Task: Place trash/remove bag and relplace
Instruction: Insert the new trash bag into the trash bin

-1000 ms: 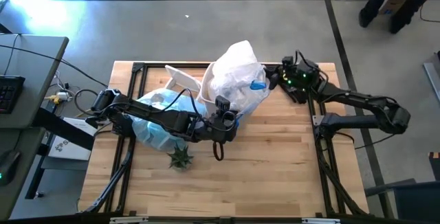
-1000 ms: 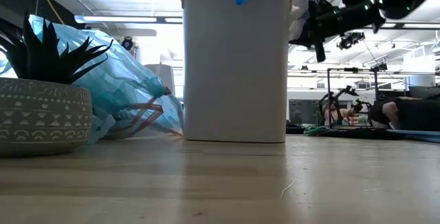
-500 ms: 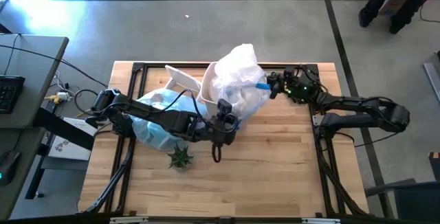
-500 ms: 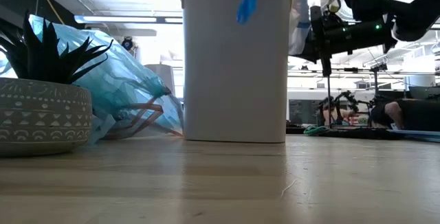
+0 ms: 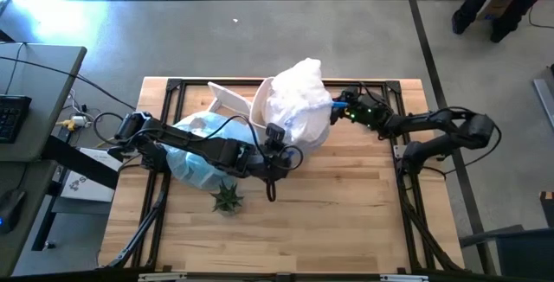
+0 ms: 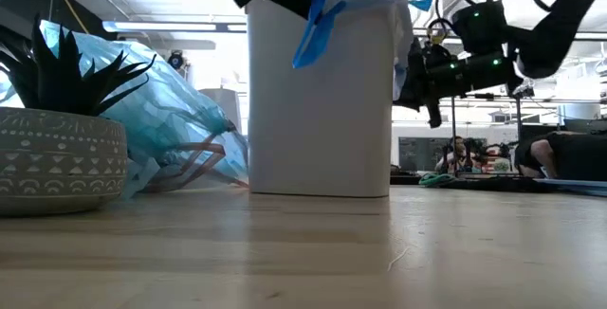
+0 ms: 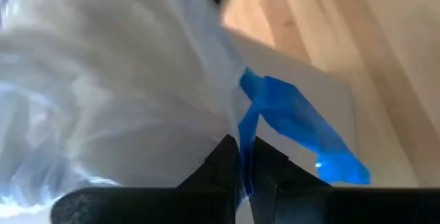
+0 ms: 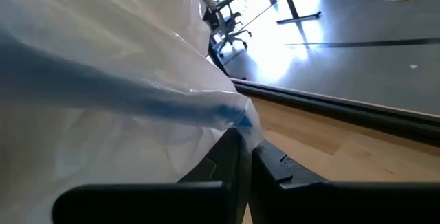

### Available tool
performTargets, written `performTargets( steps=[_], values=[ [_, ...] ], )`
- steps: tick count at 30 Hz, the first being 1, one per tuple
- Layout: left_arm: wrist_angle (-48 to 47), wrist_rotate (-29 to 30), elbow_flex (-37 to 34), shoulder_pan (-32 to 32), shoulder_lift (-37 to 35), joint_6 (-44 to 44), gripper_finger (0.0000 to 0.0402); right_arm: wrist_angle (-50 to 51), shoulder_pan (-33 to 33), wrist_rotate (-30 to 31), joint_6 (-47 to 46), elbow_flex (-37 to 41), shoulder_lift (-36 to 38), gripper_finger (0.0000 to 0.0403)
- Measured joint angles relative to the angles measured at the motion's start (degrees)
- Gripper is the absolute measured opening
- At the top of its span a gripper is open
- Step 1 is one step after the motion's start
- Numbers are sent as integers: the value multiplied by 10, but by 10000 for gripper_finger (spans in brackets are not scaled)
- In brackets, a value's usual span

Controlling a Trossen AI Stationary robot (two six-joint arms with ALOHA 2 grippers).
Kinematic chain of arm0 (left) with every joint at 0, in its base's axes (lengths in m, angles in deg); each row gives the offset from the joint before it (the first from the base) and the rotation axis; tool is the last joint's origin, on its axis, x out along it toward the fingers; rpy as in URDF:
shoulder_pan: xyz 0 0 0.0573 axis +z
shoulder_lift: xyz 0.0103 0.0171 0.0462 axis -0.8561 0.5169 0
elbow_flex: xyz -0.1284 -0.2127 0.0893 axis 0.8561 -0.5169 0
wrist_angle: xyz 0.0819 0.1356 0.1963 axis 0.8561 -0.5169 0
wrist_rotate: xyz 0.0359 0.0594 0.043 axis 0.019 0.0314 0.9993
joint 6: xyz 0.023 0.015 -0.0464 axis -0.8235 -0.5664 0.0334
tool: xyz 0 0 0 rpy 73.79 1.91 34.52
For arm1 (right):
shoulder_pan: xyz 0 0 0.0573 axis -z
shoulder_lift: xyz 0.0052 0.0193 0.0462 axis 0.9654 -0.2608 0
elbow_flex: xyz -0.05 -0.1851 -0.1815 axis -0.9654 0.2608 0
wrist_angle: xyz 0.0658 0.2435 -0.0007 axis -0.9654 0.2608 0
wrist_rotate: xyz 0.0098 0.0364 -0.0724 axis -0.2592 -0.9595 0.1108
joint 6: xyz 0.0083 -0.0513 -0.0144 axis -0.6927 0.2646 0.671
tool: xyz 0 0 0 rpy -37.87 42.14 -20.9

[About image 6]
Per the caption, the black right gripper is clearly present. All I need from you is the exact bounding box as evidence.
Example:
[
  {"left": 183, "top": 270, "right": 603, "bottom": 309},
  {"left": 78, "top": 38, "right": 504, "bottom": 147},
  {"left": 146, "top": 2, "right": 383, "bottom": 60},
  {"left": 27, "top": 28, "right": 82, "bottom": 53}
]
[{"left": 393, "top": 37, "right": 523, "bottom": 130}]

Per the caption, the white plastic trash bin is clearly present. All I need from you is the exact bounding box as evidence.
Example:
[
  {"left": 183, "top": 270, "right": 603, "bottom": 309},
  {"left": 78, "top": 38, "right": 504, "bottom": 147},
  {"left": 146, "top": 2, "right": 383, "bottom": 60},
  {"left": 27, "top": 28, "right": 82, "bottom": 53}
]
[{"left": 246, "top": 0, "right": 399, "bottom": 199}]

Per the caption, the black stand frame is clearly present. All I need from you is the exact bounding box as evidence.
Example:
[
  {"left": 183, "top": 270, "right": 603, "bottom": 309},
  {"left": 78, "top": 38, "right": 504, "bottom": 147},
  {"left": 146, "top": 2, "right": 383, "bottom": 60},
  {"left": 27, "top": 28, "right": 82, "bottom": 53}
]
[{"left": 450, "top": 92, "right": 524, "bottom": 175}]

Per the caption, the wide black monitor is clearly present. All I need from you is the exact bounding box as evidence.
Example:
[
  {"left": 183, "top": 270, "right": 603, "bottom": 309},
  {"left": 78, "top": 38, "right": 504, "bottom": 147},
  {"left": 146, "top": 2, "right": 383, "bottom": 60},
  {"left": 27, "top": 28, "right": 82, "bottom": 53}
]
[{"left": 561, "top": 118, "right": 607, "bottom": 135}]

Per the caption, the ceiling light bar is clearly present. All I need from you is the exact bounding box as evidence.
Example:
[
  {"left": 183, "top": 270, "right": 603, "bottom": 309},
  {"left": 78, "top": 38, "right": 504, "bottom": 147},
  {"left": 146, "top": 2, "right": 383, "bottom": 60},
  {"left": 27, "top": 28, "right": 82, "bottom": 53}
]
[{"left": 102, "top": 20, "right": 248, "bottom": 33}]

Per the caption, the succulent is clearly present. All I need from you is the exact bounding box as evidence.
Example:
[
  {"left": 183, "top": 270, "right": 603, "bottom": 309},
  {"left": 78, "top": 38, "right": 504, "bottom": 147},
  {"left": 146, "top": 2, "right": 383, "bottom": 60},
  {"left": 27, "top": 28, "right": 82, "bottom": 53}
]
[{"left": 0, "top": 14, "right": 157, "bottom": 218}]

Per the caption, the round black ceiling fixture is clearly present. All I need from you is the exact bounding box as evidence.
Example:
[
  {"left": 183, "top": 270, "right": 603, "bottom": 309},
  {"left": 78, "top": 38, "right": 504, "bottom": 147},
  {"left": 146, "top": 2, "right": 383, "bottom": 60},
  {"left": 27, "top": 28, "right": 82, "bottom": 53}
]
[{"left": 168, "top": 50, "right": 186, "bottom": 71}]

